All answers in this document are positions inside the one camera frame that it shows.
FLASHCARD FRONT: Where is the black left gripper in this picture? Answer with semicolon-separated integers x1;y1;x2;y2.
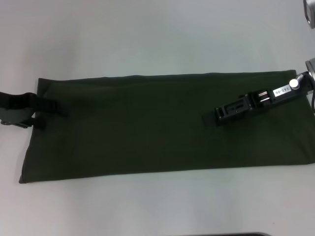
0;91;68;130

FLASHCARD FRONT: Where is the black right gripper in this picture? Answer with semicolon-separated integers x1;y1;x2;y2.
202;71;315;128

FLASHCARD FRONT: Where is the dark green printed t-shirt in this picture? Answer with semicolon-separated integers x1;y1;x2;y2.
18;69;315;184

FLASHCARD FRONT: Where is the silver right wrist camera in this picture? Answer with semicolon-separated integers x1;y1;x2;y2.
302;0;315;29

